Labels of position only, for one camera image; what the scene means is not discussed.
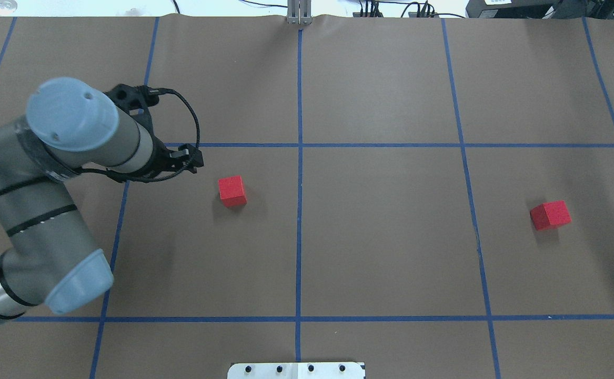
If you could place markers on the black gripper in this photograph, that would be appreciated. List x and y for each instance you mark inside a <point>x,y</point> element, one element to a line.
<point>158,161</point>

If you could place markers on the red block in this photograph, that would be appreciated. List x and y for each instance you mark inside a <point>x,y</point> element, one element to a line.
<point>550,215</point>
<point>232,191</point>

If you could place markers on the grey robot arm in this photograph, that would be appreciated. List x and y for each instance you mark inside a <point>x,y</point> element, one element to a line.
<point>54,260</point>

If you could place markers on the black equipment box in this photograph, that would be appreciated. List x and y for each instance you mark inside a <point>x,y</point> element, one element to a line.
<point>509,9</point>

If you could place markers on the aluminium camera post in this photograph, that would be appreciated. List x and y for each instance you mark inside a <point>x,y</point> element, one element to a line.
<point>299,12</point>

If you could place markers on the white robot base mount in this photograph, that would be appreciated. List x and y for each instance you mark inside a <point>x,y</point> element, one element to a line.
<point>298,370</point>

